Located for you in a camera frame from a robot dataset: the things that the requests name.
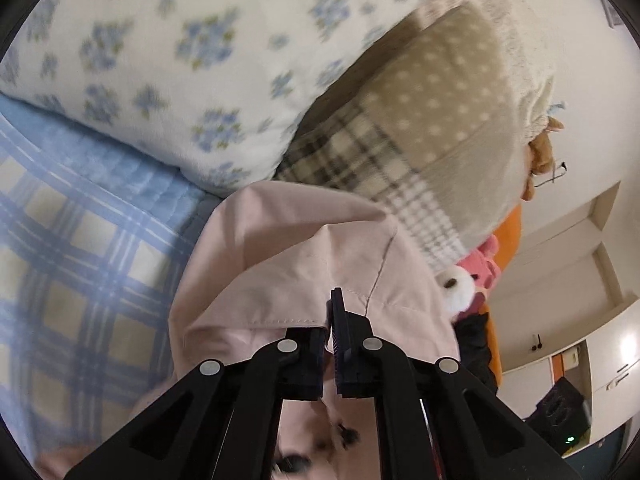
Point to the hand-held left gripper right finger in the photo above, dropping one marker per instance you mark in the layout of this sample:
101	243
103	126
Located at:
342	340

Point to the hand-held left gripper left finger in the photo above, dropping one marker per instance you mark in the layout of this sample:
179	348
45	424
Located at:
307	360

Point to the pink hooded jacket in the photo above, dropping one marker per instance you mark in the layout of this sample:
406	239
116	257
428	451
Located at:
280	260

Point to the dark cloth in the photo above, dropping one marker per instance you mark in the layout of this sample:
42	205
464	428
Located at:
475	350

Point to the pink plush toy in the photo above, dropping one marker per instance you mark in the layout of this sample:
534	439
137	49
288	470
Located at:
480	265

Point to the black box with green light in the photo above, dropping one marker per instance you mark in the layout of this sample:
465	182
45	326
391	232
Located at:
560	410

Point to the beige patchwork pillow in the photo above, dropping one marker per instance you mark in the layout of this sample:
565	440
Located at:
430	125

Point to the blue plaid blanket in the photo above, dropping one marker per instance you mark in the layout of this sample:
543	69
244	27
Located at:
85	285

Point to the light blue fleece blanket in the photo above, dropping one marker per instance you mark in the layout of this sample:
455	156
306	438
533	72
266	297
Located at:
125	180

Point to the white wardrobe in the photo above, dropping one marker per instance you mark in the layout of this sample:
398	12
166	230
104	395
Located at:
610	370

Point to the brown plush toy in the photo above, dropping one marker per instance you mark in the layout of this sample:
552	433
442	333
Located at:
540	155

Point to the thin-framed glasses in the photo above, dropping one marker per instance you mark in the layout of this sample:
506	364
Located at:
559	174

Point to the blue floral pillow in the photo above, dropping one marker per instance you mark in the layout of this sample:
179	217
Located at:
200	50

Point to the cream lace pillow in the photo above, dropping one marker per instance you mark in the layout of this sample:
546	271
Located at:
520	50

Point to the orange bed frame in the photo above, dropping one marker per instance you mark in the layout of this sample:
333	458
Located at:
510	240

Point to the wall picture frame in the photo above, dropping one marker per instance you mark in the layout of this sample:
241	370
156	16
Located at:
614	10

